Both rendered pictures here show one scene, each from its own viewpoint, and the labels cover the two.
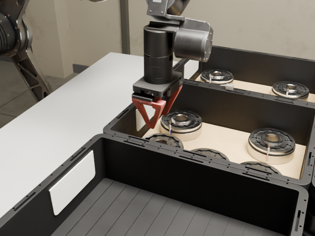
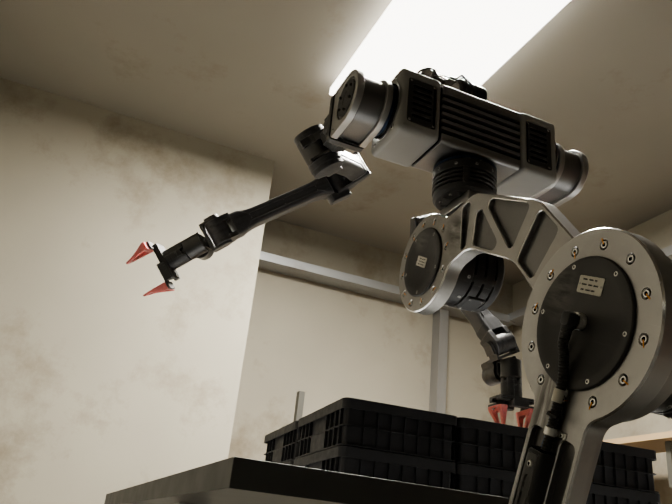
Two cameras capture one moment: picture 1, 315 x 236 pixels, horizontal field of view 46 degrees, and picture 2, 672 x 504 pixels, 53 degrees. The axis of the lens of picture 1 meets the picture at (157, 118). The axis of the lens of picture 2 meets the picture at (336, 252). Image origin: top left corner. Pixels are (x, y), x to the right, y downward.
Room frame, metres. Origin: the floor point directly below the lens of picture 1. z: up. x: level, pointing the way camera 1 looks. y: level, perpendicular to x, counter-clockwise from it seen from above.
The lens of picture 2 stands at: (2.26, 0.98, 0.60)
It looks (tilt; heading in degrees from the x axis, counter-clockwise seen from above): 24 degrees up; 228
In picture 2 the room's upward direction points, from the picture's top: 6 degrees clockwise
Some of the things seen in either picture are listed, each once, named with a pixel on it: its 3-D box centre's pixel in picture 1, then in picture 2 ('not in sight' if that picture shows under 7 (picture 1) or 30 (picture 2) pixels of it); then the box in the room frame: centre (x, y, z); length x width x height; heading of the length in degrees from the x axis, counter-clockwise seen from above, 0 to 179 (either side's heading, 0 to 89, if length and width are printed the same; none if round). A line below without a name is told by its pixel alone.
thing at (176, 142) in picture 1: (160, 146); not in sight; (0.67, -0.01, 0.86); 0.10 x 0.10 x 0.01
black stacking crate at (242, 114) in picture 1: (215, 143); (472, 458); (0.67, -0.13, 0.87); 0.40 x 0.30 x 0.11; 65
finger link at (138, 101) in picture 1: (153, 105); (517, 419); (0.66, 0.01, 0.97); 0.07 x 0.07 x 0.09; 64
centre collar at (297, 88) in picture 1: (290, 87); not in sight; (0.96, -0.39, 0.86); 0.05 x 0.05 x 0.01
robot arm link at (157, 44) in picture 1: (161, 40); (509, 370); (0.68, -0.01, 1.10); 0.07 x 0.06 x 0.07; 68
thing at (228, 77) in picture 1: (217, 76); not in sight; (1.06, -0.19, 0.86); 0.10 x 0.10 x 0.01
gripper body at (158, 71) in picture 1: (158, 70); (511, 391); (0.68, 0.00, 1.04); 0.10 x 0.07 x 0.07; 154
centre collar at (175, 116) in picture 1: (181, 118); not in sight; (0.79, -0.06, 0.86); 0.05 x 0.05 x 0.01
